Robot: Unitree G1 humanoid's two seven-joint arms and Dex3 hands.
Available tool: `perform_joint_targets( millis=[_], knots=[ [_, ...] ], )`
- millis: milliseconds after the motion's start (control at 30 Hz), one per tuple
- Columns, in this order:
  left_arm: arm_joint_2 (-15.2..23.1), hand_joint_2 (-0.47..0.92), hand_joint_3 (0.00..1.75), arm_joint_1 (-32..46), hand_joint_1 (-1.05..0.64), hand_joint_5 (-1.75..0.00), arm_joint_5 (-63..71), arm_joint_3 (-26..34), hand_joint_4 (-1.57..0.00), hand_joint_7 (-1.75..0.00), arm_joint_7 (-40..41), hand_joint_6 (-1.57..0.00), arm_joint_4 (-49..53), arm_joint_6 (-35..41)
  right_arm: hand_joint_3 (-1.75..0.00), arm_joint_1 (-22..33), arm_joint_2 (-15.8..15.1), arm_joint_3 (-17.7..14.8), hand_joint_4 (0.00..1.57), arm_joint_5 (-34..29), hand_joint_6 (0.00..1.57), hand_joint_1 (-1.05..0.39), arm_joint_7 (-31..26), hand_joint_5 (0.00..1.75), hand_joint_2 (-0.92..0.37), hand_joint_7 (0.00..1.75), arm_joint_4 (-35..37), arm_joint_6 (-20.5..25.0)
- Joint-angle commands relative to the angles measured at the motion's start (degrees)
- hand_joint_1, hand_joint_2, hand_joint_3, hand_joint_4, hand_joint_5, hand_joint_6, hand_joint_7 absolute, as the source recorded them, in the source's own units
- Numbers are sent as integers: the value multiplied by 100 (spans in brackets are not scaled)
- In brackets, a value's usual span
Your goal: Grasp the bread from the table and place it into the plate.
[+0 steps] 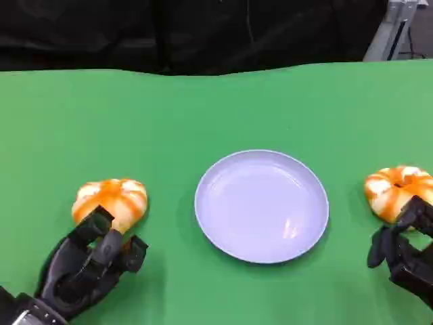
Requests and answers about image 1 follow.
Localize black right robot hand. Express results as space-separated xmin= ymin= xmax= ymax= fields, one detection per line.
xmin=367 ymin=195 xmax=433 ymax=314

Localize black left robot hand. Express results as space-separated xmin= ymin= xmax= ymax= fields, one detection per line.
xmin=33 ymin=204 xmax=149 ymax=322

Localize orange and white bread roll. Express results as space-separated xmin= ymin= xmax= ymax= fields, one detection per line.
xmin=70 ymin=178 xmax=149 ymax=245
xmin=363 ymin=165 xmax=433 ymax=232

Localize lilac plate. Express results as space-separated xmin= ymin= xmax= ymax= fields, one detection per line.
xmin=194 ymin=148 xmax=330 ymax=265

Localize green tablecloth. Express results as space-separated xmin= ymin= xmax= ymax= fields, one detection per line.
xmin=0 ymin=58 xmax=433 ymax=325

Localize black backdrop curtain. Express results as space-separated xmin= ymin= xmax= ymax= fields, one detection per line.
xmin=0 ymin=0 xmax=390 ymax=76

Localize grey metal frame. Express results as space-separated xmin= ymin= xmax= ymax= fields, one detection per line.
xmin=362 ymin=0 xmax=433 ymax=62

